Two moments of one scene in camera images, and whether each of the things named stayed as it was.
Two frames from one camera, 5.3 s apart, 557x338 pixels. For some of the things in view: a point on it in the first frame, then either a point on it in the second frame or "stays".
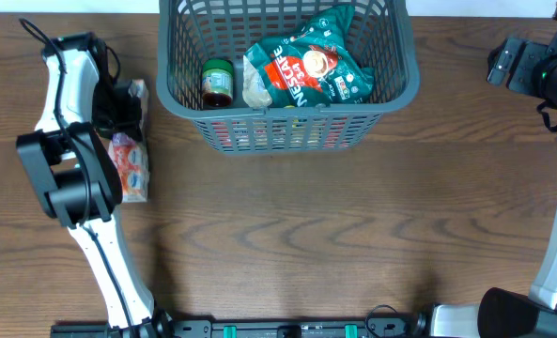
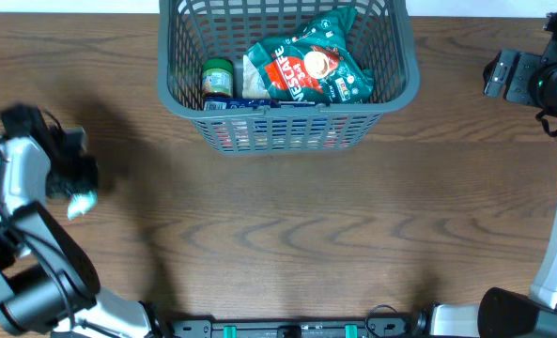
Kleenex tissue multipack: x=131 y=156 to x=218 y=102
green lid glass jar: x=217 y=84 stays
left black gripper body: x=111 y=110 to x=71 y=170
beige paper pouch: x=255 y=91 stays
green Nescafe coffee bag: x=308 y=64 stays
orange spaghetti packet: x=282 y=131 stays
